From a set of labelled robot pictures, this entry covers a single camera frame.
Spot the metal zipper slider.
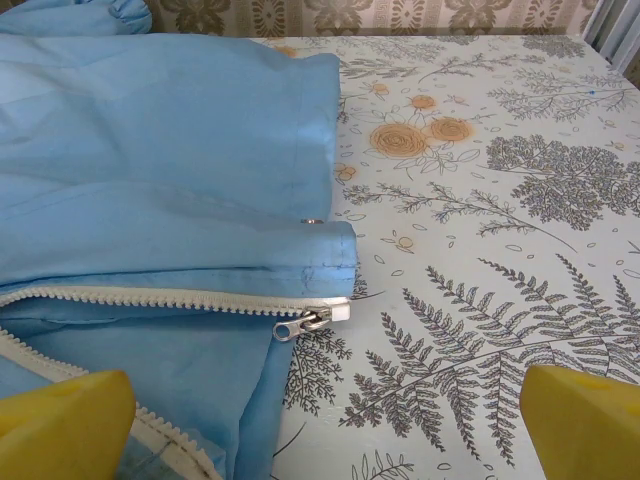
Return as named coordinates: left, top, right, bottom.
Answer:
left=272, top=306, right=327, bottom=344

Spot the aluminium frame post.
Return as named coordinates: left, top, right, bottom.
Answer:
left=581, top=0, right=640, bottom=87

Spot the light blue zip jacket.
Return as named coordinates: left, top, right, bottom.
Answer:
left=0, top=0, right=361, bottom=480

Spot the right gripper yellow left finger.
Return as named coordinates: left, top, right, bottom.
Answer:
left=0, top=369, right=138, bottom=480

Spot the floral patterned tablecloth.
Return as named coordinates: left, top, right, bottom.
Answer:
left=239, top=33, right=640, bottom=480

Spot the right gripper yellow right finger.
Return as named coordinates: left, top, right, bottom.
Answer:
left=519, top=363, right=640, bottom=480

